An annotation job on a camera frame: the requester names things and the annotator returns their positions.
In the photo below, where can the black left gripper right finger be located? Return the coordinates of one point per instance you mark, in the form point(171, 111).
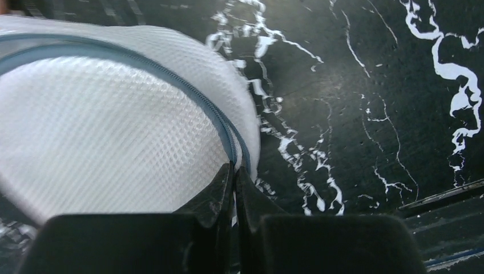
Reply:
point(274, 241)

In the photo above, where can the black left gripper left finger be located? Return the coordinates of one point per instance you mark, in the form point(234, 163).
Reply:
point(193, 239)

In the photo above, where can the white blue-trimmed mesh laundry bag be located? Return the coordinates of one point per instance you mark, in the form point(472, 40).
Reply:
point(116, 119)

